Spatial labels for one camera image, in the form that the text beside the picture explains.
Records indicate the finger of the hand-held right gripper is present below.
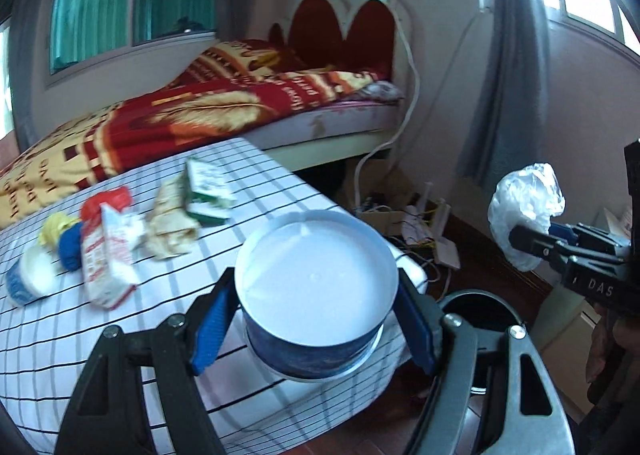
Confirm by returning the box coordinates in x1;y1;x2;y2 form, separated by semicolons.
550;221;632;258
509;225;573;267

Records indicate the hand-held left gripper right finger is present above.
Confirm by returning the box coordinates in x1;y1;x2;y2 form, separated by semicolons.
395;267;576;455

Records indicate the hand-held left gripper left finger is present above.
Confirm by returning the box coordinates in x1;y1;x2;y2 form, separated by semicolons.
55;280;246;455

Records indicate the white plastic bag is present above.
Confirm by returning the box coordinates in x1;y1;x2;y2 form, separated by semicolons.
487;162;566;272

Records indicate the black trash bin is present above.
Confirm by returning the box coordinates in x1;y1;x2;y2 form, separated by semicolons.
417;289;532;455

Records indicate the blue paper bowl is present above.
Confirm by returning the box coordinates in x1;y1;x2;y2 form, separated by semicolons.
234;210;401;381

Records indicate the cream paper bundle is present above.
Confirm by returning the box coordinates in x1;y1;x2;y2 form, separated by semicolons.
145;175;201;261

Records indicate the white tissue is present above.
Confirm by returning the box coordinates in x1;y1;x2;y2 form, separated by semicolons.
122;212;150;252

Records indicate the red white carton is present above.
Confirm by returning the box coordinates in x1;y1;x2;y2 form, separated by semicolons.
81;202;141;311

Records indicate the green white box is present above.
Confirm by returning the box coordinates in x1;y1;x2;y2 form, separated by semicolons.
185;158;238;227

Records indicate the small blue white paper cup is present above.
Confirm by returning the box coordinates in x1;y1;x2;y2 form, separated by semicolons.
6;247;57;308

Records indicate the person's right hand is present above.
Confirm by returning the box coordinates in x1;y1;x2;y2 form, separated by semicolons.
586;310;640;416

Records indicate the white checked tablecloth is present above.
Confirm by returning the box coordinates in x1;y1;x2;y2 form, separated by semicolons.
0;135;429;455

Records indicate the cardboard box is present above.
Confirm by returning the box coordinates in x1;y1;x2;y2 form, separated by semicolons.
537;307;601;377
360;208;416;237

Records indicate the white router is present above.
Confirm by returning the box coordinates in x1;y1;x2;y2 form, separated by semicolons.
431;200;462;270

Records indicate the red plastic bag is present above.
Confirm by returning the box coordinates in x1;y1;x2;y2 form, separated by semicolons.
81;186;133;225

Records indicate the yellow plastic bag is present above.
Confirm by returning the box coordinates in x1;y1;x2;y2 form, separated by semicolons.
40;212;83;251

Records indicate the purple floral pillow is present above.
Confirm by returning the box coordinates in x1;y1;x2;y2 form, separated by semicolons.
359;80;406;104

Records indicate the red yellow printed blanket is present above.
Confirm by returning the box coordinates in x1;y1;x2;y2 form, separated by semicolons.
0;38;397;231

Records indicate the bed with red headboard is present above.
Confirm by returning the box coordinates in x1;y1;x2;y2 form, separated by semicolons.
240;0;417;172

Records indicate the tangle of cables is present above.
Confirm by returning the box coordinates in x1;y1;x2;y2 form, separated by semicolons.
357;182;453;303

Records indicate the white cable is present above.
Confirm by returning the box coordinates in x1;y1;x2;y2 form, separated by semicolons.
352;0;421;210

